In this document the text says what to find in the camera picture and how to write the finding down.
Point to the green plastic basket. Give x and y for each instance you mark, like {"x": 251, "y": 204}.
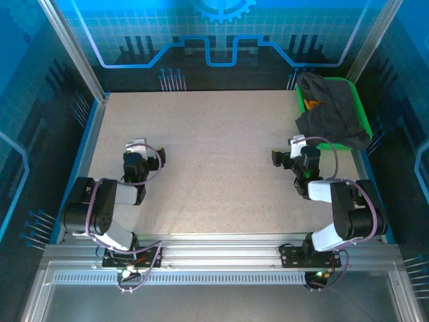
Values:
{"x": 360, "y": 107}

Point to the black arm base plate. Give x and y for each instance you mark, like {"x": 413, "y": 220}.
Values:
{"x": 291, "y": 256}
{"x": 151, "y": 256}

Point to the orange t-shirt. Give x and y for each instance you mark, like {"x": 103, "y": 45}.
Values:
{"x": 310, "y": 104}

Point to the aluminium frame post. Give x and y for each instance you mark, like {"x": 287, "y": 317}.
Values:
{"x": 372, "y": 40}
{"x": 73, "y": 50}

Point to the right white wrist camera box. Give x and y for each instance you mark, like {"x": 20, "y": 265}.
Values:
{"x": 296, "y": 147}

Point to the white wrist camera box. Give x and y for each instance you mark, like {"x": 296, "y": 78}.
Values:
{"x": 139, "y": 147}
{"x": 296, "y": 147}

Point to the dark grey t-shirt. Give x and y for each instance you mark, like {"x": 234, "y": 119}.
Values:
{"x": 332, "y": 114}

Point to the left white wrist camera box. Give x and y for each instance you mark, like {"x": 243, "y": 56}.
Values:
{"x": 139, "y": 147}

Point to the aluminium mounting rail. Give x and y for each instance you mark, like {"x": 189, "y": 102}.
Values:
{"x": 218, "y": 251}

